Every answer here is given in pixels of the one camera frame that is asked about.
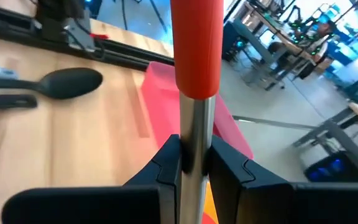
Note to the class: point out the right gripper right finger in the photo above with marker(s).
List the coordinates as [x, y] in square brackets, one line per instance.
[291, 205]

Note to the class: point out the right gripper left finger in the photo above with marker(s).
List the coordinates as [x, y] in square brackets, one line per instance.
[104, 205]

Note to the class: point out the black solid serving spoon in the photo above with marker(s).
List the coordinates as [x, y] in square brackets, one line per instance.
[70, 82]

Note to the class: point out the black slotted serving spoon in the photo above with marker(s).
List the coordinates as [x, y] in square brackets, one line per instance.
[8, 102]

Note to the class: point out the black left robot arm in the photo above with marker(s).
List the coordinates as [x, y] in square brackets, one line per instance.
[57, 18]

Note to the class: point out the black computer tower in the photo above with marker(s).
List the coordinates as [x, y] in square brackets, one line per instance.
[331, 168]

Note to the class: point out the wooden-top workbench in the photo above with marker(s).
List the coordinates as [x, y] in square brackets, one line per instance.
[340, 130]
[294, 46]

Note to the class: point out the pink plastic bin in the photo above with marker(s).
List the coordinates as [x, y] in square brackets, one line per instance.
[160, 99]

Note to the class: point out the person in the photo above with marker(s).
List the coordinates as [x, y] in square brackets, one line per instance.
[275, 49]

